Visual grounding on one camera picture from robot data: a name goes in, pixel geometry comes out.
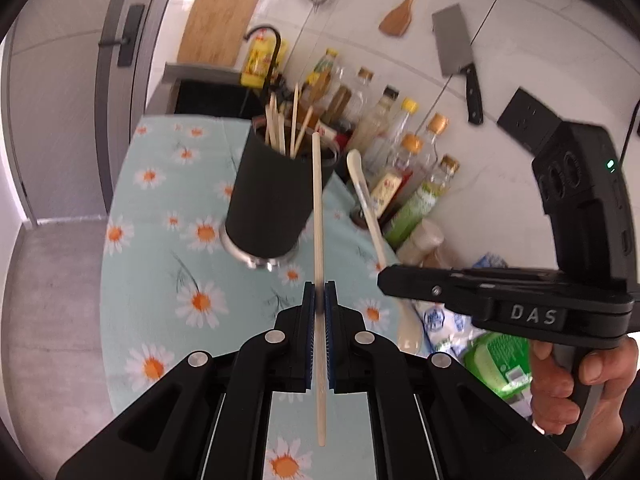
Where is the daisy print tablecloth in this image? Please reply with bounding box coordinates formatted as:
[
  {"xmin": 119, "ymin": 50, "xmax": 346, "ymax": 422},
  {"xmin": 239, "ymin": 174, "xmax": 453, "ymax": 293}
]
[{"xmin": 100, "ymin": 115, "xmax": 431, "ymax": 480}]

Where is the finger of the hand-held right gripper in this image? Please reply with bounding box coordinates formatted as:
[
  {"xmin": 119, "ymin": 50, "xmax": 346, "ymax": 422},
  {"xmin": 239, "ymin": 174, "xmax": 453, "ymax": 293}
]
[{"xmin": 377, "ymin": 263, "xmax": 507, "ymax": 317}]

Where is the slender wooden chopstick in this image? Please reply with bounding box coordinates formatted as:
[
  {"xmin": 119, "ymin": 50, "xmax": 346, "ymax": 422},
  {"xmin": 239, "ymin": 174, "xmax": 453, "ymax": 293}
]
[{"xmin": 311, "ymin": 132, "xmax": 328, "ymax": 448}]

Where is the yellow oil bottle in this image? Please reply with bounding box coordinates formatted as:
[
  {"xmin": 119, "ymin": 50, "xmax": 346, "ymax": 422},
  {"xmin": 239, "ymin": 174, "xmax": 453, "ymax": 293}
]
[{"xmin": 240, "ymin": 35, "xmax": 290, "ymax": 88}]

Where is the person's right hand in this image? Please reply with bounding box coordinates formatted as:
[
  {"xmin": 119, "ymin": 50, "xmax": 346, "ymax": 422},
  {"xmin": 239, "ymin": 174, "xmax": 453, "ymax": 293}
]
[{"xmin": 527, "ymin": 335, "xmax": 640, "ymax": 472}]

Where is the black faucet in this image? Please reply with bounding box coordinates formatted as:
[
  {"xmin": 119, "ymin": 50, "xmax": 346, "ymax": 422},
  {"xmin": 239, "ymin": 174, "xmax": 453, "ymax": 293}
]
[{"xmin": 244, "ymin": 26, "xmax": 285, "ymax": 91}]

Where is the black utensil holder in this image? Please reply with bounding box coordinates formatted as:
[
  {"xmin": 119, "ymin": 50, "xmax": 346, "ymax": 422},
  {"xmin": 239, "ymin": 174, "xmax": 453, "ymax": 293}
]
[{"xmin": 220, "ymin": 117, "xmax": 343, "ymax": 272}]

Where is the bamboo cutting board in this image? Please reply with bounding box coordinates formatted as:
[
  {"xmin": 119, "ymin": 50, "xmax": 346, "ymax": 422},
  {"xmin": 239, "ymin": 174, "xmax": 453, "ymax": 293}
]
[{"xmin": 177, "ymin": 0, "xmax": 263, "ymax": 68}]

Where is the row of condiment bottles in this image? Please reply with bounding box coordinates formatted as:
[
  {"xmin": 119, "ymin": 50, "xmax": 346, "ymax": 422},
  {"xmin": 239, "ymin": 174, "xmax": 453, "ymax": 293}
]
[{"xmin": 295, "ymin": 49, "xmax": 461, "ymax": 248}]

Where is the cleaver knife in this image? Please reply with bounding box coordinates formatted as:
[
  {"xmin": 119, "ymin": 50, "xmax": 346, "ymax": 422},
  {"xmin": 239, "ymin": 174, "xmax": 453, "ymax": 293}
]
[{"xmin": 431, "ymin": 3, "xmax": 485, "ymax": 126}]

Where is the grey door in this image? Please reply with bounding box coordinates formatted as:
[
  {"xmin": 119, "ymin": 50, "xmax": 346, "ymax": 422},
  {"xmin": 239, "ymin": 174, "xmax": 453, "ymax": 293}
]
[{"xmin": 0, "ymin": 0, "xmax": 186, "ymax": 226}]

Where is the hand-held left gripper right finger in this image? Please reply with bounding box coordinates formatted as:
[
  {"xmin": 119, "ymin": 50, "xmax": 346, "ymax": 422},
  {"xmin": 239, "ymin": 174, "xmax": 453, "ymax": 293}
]
[{"xmin": 325, "ymin": 282, "xmax": 583, "ymax": 480}]

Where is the green sugar bag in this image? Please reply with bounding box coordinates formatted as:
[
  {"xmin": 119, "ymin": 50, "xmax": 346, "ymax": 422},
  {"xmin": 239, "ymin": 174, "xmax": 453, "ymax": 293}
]
[{"xmin": 460, "ymin": 332, "xmax": 536, "ymax": 403}]

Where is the white blue salt bag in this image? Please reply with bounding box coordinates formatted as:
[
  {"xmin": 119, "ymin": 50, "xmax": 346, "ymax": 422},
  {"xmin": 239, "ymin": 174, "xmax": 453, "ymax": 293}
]
[{"xmin": 415, "ymin": 255, "xmax": 506, "ymax": 356}]

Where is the bunch of wooden chopsticks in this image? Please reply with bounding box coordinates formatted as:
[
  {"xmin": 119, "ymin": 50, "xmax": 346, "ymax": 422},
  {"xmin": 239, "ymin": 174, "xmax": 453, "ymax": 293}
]
[{"xmin": 264, "ymin": 82, "xmax": 317, "ymax": 158}]

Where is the black wall socket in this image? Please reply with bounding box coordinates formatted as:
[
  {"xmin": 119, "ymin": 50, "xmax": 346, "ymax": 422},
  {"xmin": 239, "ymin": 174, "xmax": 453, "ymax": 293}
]
[{"xmin": 496, "ymin": 87, "xmax": 563, "ymax": 153}]

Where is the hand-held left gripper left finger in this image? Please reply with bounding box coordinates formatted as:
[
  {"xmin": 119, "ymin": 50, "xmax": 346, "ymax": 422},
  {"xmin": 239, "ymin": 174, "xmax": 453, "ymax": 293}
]
[{"xmin": 55, "ymin": 282, "xmax": 317, "ymax": 480}]

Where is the cream long-handled spoon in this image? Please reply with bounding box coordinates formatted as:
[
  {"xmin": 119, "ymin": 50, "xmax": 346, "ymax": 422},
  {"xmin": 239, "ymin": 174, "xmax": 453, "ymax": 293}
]
[{"xmin": 346, "ymin": 149, "xmax": 426, "ymax": 353}]

